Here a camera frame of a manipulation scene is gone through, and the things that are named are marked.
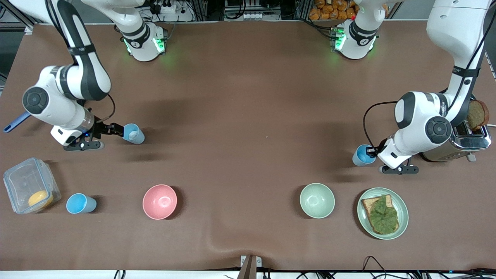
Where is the blue plastic cup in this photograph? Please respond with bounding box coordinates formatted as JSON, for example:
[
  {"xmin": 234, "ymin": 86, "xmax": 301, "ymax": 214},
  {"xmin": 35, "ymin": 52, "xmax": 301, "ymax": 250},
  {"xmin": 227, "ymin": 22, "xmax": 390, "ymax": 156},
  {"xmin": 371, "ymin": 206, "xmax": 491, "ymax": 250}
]
[
  {"xmin": 123, "ymin": 123, "xmax": 145, "ymax": 145},
  {"xmin": 66, "ymin": 193, "xmax": 97, "ymax": 214},
  {"xmin": 352, "ymin": 144, "xmax": 377, "ymax": 167}
]

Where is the brown bread slice under lettuce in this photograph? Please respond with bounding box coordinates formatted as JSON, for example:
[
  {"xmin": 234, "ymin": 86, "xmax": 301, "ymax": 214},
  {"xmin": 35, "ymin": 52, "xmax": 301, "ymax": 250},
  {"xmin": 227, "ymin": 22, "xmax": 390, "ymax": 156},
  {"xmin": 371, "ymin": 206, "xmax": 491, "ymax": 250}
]
[{"xmin": 361, "ymin": 195, "xmax": 400, "ymax": 235}]

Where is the pale green round plate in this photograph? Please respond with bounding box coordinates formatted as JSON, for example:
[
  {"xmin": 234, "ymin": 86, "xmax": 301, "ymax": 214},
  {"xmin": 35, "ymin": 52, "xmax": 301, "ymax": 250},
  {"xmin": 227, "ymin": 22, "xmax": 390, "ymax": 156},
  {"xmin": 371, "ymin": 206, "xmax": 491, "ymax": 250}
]
[{"xmin": 357, "ymin": 188, "xmax": 409, "ymax": 240}]

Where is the clear plastic food container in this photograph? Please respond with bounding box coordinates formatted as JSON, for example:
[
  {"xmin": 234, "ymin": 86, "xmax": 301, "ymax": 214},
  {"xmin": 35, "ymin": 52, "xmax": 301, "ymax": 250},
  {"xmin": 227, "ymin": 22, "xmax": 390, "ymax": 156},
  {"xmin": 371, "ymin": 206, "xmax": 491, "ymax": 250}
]
[{"xmin": 3, "ymin": 157, "xmax": 62, "ymax": 214}]

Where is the green lettuce leaf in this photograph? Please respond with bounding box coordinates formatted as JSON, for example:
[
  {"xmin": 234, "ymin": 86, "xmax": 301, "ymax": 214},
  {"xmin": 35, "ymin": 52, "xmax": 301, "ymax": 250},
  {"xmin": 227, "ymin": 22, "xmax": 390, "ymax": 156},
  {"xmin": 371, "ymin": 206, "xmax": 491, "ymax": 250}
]
[{"xmin": 367, "ymin": 195, "xmax": 399, "ymax": 234}]

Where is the orange round food piece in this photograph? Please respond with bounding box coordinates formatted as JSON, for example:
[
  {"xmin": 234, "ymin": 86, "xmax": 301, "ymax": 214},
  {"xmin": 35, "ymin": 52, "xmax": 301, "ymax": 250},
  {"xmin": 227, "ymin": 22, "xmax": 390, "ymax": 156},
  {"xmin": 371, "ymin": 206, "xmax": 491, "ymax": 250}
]
[{"xmin": 28, "ymin": 190, "xmax": 54, "ymax": 209}]

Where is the pale green bowl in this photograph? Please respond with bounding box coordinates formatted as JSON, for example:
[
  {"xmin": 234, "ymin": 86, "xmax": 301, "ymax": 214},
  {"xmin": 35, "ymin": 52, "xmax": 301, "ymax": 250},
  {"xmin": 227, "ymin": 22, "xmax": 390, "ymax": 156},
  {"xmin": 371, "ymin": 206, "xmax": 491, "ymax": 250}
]
[{"xmin": 300, "ymin": 183, "xmax": 336, "ymax": 219}]

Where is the beige and chrome toaster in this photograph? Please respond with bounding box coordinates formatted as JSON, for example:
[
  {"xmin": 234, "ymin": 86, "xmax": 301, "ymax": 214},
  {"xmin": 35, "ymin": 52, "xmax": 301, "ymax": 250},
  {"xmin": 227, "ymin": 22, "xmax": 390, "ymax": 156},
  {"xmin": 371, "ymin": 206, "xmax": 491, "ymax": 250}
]
[{"xmin": 420, "ymin": 97, "xmax": 492, "ymax": 163}]

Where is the pink bowl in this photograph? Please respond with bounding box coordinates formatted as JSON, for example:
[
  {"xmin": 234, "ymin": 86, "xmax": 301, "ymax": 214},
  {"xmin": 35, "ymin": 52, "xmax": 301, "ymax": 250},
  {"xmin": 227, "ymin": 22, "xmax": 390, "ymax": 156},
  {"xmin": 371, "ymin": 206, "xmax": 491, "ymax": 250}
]
[{"xmin": 142, "ymin": 184, "xmax": 178, "ymax": 220}]

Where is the brown bread slice in toaster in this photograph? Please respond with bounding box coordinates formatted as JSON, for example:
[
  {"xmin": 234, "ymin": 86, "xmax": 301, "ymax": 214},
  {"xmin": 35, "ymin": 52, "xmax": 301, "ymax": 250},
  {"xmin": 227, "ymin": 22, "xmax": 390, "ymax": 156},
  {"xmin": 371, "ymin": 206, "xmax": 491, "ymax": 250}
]
[{"xmin": 467, "ymin": 100, "xmax": 490, "ymax": 131}]

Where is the white power strip with plugs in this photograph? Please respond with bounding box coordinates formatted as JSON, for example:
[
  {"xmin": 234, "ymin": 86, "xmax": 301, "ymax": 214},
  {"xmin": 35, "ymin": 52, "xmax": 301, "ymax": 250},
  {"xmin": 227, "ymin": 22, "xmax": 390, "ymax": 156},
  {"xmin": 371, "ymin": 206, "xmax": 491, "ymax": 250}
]
[{"xmin": 149, "ymin": 0, "xmax": 179, "ymax": 14}]

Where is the bag of orange buns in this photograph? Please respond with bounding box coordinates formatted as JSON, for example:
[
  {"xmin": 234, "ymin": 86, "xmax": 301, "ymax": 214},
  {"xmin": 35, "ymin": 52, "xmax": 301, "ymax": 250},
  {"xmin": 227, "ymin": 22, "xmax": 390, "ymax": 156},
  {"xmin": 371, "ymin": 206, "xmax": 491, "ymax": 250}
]
[{"xmin": 309, "ymin": 0, "xmax": 359, "ymax": 21}]

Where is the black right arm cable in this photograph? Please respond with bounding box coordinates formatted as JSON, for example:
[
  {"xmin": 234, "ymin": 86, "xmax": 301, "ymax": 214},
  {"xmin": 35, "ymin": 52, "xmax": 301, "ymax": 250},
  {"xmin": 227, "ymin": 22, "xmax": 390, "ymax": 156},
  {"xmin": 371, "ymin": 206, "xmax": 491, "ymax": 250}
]
[{"xmin": 87, "ymin": 94, "xmax": 116, "ymax": 124}]

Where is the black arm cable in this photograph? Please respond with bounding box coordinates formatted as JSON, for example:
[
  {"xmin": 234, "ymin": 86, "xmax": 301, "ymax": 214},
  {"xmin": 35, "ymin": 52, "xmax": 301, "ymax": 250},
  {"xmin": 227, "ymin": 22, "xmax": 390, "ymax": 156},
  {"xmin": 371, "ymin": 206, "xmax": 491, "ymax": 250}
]
[
  {"xmin": 363, "ymin": 101, "xmax": 399, "ymax": 150},
  {"xmin": 87, "ymin": 94, "xmax": 116, "ymax": 124}
]

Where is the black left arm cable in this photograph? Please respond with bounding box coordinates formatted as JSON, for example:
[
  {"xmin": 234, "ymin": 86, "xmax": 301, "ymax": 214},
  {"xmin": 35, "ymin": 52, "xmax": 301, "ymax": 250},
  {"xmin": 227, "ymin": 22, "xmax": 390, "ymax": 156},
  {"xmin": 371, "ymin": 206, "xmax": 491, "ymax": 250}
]
[{"xmin": 363, "ymin": 101, "xmax": 399, "ymax": 150}]

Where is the black pot with blue handle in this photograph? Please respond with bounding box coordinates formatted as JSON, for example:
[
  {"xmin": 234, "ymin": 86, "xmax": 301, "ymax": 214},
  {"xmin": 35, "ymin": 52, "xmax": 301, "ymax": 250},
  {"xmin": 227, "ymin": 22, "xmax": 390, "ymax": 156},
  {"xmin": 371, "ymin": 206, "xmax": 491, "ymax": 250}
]
[{"xmin": 3, "ymin": 112, "xmax": 31, "ymax": 133}]

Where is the black looped floor cable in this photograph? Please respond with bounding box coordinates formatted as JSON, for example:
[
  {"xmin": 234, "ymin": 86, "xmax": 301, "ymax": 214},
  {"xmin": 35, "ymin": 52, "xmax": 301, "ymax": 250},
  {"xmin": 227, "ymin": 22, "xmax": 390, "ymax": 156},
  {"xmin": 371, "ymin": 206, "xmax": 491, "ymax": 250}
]
[{"xmin": 362, "ymin": 256, "xmax": 388, "ymax": 279}]

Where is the metal table clamp bracket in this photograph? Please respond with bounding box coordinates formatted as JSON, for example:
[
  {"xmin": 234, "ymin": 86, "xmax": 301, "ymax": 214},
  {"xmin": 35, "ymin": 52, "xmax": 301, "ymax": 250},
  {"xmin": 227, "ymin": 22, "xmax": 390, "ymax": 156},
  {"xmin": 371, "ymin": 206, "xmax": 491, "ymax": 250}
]
[{"xmin": 237, "ymin": 255, "xmax": 262, "ymax": 279}]

